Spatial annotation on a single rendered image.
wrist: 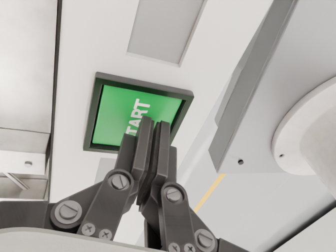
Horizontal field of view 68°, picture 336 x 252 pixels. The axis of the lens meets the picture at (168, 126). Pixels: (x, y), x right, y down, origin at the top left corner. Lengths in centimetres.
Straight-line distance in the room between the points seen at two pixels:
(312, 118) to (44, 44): 31
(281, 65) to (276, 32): 4
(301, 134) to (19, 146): 33
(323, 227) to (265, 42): 309
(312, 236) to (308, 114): 311
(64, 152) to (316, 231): 328
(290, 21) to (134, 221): 25
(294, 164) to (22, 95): 37
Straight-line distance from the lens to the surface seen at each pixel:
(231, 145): 35
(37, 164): 28
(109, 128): 16
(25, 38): 23
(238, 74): 34
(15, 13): 22
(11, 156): 27
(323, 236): 334
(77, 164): 19
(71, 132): 17
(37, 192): 33
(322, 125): 36
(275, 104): 33
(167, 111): 15
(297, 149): 40
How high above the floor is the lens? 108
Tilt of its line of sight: 46 degrees down
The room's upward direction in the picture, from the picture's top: 167 degrees clockwise
